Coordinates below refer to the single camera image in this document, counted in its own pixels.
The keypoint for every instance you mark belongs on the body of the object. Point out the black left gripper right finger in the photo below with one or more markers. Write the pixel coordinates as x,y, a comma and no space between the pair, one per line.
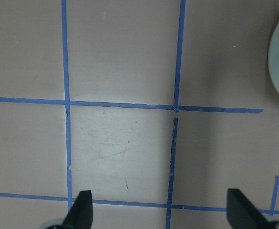
242,214

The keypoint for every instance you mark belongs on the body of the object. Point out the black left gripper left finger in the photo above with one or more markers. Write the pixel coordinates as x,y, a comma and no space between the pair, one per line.
80,215

